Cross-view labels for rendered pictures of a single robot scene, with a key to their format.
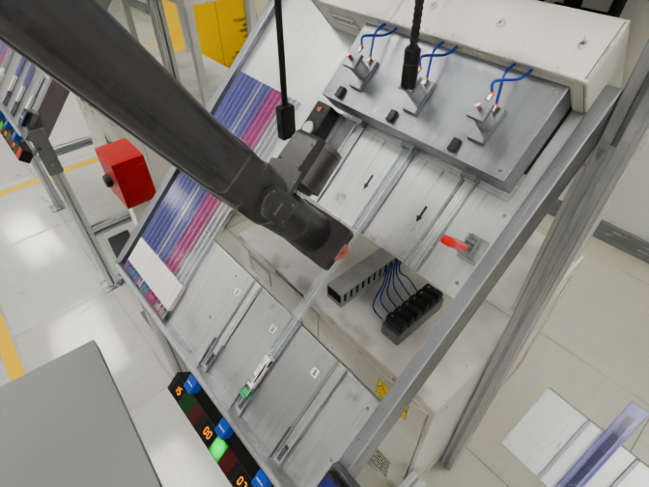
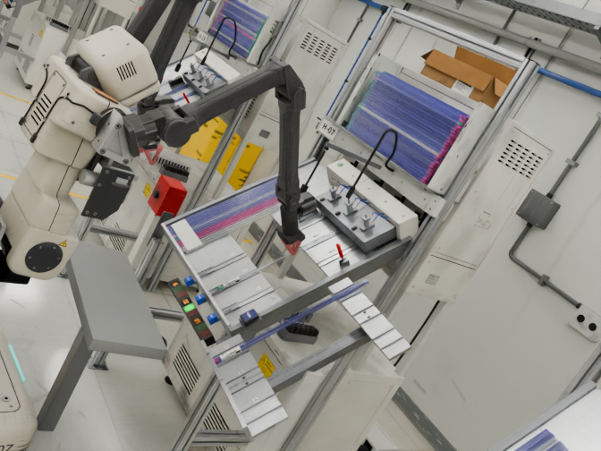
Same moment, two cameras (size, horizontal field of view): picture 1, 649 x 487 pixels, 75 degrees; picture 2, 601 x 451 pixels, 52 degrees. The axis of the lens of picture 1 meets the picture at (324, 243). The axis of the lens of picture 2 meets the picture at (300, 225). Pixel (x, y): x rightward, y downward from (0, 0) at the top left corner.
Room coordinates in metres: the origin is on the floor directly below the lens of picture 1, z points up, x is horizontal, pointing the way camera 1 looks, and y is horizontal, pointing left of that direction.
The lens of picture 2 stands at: (-1.61, -0.01, 1.59)
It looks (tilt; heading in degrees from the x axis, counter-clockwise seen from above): 14 degrees down; 0
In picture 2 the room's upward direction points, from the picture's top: 30 degrees clockwise
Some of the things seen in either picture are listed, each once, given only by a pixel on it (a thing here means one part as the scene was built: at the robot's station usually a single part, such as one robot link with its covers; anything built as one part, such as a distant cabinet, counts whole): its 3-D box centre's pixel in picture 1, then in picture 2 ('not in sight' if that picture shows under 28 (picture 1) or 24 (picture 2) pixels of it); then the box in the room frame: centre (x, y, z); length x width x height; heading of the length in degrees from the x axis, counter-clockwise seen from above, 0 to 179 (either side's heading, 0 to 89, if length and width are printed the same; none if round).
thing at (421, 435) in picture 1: (393, 313); (274, 374); (0.85, -0.23, 0.31); 0.70 x 0.65 x 0.62; 42
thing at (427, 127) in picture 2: not in sight; (410, 126); (0.73, -0.17, 1.52); 0.51 x 0.13 x 0.27; 42
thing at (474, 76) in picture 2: not in sight; (477, 77); (1.01, -0.33, 1.82); 0.68 x 0.30 x 0.20; 42
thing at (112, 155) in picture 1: (154, 247); (139, 253); (1.08, 0.60, 0.39); 0.24 x 0.24 x 0.78; 42
